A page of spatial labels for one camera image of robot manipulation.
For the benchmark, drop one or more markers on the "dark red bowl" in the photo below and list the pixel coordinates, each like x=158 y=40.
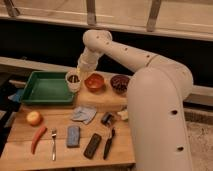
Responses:
x=119 y=83

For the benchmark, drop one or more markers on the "orange carrot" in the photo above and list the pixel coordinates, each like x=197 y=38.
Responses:
x=39 y=133

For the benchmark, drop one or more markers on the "black handled utensil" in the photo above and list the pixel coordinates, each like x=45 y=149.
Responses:
x=108 y=144

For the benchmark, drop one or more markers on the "green plastic tray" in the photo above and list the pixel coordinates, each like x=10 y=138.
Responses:
x=47 y=88

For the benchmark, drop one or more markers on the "light blue cloth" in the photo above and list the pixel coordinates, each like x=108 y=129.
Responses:
x=84 y=114

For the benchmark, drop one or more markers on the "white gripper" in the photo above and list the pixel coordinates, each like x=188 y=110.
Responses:
x=87 y=62

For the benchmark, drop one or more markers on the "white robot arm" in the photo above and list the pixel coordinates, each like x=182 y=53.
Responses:
x=155 y=97

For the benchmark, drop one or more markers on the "metal fork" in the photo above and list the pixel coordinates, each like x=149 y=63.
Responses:
x=54 y=134

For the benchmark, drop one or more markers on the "blue sponge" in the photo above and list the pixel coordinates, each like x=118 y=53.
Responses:
x=73 y=136

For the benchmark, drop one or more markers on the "white plastic cup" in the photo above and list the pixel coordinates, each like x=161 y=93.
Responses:
x=73 y=87

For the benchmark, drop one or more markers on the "black remote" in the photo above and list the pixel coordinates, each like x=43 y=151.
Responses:
x=92 y=146

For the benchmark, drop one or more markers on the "small metal cup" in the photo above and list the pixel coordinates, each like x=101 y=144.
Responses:
x=73 y=79

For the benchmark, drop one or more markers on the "orange bowl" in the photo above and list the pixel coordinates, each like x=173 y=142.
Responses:
x=94 y=82

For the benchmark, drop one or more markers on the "blue object at table edge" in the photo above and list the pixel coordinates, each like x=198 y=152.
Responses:
x=17 y=96

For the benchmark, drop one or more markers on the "black binder clip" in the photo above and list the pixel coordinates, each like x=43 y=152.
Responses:
x=107 y=119

